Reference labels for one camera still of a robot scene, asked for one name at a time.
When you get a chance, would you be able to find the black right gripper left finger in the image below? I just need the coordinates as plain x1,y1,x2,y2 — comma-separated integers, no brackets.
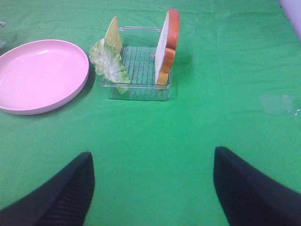
0,152,95,226

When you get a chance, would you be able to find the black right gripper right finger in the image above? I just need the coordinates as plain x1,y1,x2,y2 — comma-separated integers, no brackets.
213,146,301,226

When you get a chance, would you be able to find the green lettuce leaf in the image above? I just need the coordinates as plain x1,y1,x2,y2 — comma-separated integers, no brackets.
89,38,131,83

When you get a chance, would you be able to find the pink round plate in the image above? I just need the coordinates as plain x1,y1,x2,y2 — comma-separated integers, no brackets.
0,40,89,115

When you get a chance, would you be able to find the green tablecloth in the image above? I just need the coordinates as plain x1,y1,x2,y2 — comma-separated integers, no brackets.
0,0,301,226

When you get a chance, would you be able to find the yellow cheese slice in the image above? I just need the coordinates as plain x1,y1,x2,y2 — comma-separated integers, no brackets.
105,16,122,54

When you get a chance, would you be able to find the clear right plastic tray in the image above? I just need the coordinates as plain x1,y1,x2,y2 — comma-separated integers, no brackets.
102,26,172,101

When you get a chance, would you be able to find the upright bread slice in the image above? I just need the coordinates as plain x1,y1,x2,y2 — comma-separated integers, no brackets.
155,8,180,84

